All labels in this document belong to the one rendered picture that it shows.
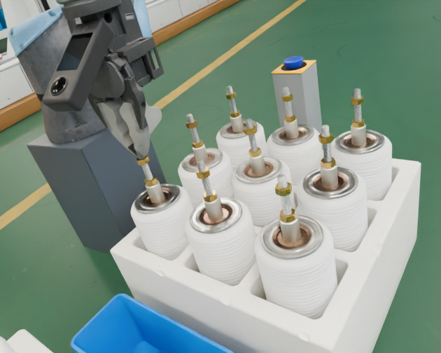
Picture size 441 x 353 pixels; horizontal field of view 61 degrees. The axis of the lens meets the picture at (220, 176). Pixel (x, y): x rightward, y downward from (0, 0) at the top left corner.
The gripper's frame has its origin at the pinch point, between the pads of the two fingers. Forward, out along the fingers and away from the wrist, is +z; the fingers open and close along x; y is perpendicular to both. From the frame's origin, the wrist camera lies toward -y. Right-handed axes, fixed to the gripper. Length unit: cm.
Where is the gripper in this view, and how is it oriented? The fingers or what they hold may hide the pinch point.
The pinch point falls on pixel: (135, 150)
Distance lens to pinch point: 56.2
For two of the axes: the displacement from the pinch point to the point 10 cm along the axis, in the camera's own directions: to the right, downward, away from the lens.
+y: 4.8, -5.6, 6.7
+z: 2.2, 8.2, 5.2
